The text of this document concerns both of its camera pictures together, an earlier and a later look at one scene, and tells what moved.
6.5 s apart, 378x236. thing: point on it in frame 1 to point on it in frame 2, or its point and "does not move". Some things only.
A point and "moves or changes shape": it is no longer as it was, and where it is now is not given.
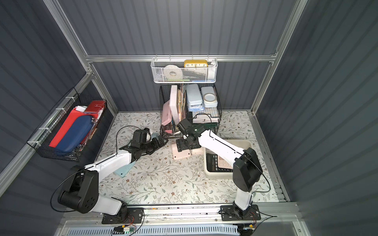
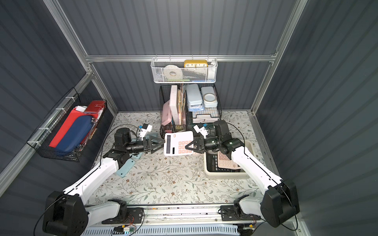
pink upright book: x=174 y=104 does not move
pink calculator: x=222 y=163 does not move
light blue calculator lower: x=124 y=171 does not move
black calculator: x=212 y=164 does not move
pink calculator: x=186 y=153 moves or changes shape
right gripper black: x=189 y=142 to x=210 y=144
